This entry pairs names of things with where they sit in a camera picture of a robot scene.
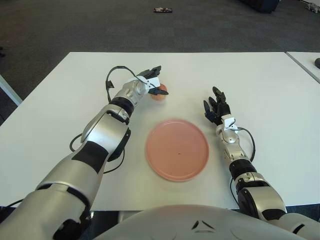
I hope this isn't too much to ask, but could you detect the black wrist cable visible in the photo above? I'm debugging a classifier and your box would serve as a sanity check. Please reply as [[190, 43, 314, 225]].
[[105, 65, 138, 104], [236, 126, 257, 161]]

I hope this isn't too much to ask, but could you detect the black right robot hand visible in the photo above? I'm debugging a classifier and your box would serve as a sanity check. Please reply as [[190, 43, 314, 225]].
[[203, 86, 238, 131]]

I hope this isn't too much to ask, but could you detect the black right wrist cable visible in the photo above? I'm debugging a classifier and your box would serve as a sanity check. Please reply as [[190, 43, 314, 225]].
[[236, 126, 257, 161]]

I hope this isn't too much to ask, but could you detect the pink round plate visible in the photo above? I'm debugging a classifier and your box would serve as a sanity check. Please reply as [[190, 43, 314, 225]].
[[145, 119, 210, 182]]

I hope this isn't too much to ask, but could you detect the black left elbow cable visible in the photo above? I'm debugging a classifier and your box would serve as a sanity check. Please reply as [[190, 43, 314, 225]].
[[69, 134, 126, 175]]

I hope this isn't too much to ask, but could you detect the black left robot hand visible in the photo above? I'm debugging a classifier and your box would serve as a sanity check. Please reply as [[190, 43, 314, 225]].
[[126, 65, 170, 97]]

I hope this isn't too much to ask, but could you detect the red yellow apple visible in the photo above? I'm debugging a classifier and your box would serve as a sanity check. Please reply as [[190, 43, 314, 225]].
[[151, 84, 168, 101]]

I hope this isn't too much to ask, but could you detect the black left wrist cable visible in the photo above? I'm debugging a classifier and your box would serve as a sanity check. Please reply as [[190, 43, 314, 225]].
[[105, 65, 138, 104]]

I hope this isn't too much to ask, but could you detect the small grey floor gadget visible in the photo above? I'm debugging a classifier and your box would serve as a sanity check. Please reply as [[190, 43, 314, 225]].
[[304, 3, 320, 13]]

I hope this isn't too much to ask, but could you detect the black bulky floor object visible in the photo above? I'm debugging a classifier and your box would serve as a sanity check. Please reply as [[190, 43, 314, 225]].
[[237, 0, 280, 14]]

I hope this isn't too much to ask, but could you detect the grey robot torso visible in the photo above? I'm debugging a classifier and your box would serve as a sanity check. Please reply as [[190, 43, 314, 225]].
[[93, 203, 311, 240]]

